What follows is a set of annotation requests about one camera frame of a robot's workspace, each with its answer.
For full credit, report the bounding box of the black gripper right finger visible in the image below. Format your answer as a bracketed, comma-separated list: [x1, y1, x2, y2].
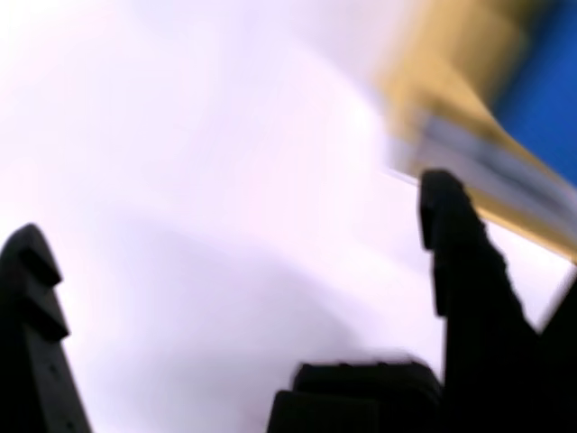
[418, 168, 577, 433]

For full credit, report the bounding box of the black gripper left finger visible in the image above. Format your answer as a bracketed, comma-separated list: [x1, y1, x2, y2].
[0, 223, 94, 433]

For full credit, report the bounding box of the blue block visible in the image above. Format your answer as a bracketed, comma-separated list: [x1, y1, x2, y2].
[490, 0, 577, 184]

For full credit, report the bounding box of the yellow cardboard box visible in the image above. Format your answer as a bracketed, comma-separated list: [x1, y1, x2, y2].
[372, 0, 577, 267]

